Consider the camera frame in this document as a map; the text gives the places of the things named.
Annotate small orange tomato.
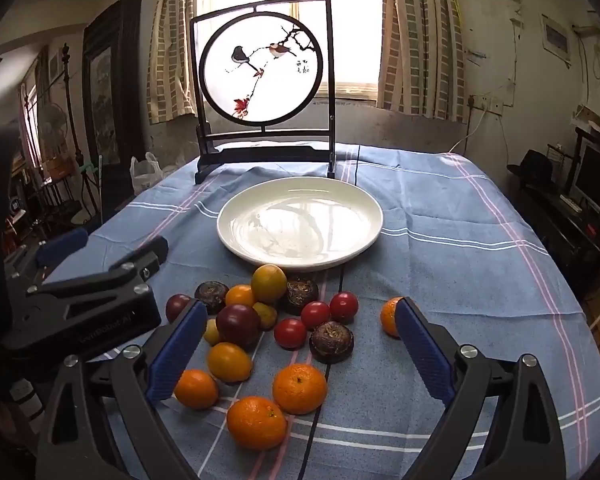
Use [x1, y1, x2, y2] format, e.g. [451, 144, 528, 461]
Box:
[224, 284, 257, 308]

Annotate white round plate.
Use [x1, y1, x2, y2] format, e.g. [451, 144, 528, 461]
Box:
[216, 176, 384, 273]

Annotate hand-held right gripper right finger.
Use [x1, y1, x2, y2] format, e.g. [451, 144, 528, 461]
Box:
[394, 297, 567, 480]

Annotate red cherry tomato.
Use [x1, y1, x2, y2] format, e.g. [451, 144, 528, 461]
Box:
[300, 300, 331, 331]
[273, 318, 308, 350]
[329, 291, 359, 323]

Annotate blue striped tablecloth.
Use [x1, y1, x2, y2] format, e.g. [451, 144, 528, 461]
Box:
[45, 142, 600, 480]

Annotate dark water chestnut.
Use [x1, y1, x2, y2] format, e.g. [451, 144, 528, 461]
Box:
[194, 281, 230, 315]
[309, 321, 355, 365]
[280, 276, 320, 317]

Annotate dark framed standing panel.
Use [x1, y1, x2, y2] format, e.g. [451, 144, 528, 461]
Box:
[82, 0, 146, 211]

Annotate computer monitor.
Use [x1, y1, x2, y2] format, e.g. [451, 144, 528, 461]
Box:
[570, 137, 600, 211]

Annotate orange-yellow round fruit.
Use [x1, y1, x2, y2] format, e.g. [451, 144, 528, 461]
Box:
[207, 342, 253, 383]

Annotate mandarin orange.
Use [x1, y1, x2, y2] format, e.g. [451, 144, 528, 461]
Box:
[173, 369, 219, 410]
[226, 396, 288, 451]
[380, 297, 405, 339]
[272, 363, 328, 416]

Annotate bird painting table screen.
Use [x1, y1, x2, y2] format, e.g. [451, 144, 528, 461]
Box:
[190, 0, 337, 186]

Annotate standing fan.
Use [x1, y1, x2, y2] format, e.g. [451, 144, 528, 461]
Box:
[37, 102, 101, 226]

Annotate large yellow-green round fruit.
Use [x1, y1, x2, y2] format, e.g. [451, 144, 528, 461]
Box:
[250, 263, 288, 304]

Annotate dark side desk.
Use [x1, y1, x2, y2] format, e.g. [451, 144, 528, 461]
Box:
[510, 180, 600, 301]

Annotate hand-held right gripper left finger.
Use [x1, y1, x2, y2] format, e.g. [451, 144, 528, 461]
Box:
[36, 299, 211, 480]

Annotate black hat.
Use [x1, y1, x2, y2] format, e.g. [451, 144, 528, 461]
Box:
[507, 149, 556, 186]

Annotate dark wooden coat stand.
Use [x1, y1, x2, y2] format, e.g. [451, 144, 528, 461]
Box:
[60, 42, 88, 211]

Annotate wall socket with cable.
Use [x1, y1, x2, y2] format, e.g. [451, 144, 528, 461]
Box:
[467, 95, 503, 121]

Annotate white plastic bag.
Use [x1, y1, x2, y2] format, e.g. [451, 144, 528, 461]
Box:
[130, 152, 163, 196]

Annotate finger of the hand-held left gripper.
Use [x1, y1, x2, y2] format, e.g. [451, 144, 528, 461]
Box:
[4, 227, 90, 286]
[25, 235, 170, 311]

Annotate small wall frame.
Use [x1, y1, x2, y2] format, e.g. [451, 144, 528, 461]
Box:
[541, 14, 573, 66]

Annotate brick pattern curtain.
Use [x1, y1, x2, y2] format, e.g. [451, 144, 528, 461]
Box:
[377, 0, 468, 122]
[147, 0, 203, 125]

